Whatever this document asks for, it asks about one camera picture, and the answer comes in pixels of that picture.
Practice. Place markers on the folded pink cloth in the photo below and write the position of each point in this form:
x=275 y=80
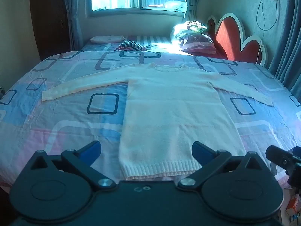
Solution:
x=107 y=39

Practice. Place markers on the orange box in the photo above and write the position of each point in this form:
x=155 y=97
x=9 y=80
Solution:
x=292 y=204

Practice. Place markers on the striped bed sheet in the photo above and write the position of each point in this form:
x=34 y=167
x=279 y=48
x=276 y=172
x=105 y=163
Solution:
x=155 y=41

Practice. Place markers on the white pillow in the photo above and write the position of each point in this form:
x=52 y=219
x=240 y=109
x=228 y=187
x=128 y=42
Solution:
x=180 y=30

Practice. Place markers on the striped cloth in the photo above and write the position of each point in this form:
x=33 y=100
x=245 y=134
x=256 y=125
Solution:
x=131 y=46

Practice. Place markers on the patterned bed sheet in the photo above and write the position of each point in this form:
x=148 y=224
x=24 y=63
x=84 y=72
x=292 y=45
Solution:
x=70 y=127

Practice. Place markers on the colourful patterned cloth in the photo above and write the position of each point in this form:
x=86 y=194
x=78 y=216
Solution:
x=197 y=26

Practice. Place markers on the purple striped pillow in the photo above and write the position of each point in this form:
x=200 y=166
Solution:
x=197 y=43

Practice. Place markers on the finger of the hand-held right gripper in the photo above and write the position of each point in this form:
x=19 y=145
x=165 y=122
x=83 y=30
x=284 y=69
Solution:
x=278 y=154

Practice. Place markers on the dark wooden wardrobe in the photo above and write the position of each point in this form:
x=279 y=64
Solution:
x=49 y=21

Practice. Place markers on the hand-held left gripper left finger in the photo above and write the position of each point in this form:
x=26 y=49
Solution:
x=93 y=148

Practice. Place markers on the red and white headboard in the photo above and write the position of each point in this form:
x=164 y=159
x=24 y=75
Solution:
x=230 y=40

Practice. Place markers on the cream knit sweater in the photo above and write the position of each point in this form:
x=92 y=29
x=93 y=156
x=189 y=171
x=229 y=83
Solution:
x=169 y=113

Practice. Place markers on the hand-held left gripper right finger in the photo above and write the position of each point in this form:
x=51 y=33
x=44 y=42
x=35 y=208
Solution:
x=199 y=149

